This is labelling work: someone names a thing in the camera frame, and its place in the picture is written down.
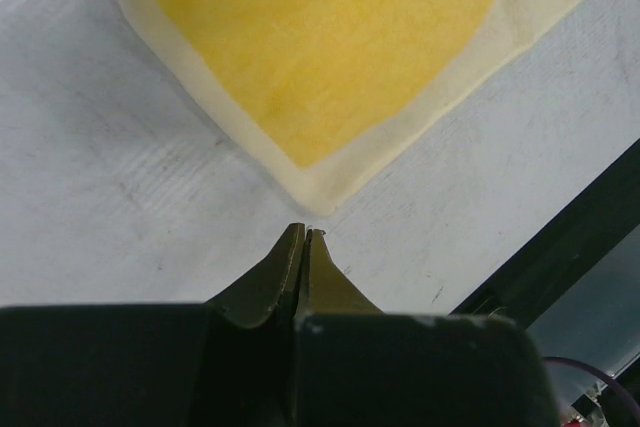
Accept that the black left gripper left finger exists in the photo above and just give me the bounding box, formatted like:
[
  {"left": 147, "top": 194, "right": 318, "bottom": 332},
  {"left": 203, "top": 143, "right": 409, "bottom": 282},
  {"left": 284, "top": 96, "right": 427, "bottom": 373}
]
[{"left": 1, "top": 223, "right": 305, "bottom": 426}]

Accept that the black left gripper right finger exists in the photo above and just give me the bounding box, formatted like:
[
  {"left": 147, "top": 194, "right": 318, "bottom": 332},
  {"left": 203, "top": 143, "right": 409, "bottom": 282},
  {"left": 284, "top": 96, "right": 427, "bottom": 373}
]
[{"left": 294, "top": 230, "right": 558, "bottom": 426}]

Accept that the yellow cream towel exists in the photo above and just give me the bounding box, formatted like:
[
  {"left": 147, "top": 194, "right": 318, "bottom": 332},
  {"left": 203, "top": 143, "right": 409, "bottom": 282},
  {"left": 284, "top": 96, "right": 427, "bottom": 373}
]
[{"left": 119, "top": 0, "right": 581, "bottom": 215}]

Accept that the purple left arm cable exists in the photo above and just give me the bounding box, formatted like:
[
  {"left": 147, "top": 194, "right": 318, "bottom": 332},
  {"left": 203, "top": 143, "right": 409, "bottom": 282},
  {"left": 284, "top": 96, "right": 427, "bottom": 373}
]
[{"left": 542, "top": 355, "right": 640, "bottom": 416}]

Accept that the aluminium front frame rail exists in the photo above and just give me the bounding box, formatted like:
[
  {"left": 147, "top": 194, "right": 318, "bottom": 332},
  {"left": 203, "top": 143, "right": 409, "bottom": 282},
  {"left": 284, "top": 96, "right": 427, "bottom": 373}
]
[{"left": 453, "top": 142, "right": 639, "bottom": 328}]

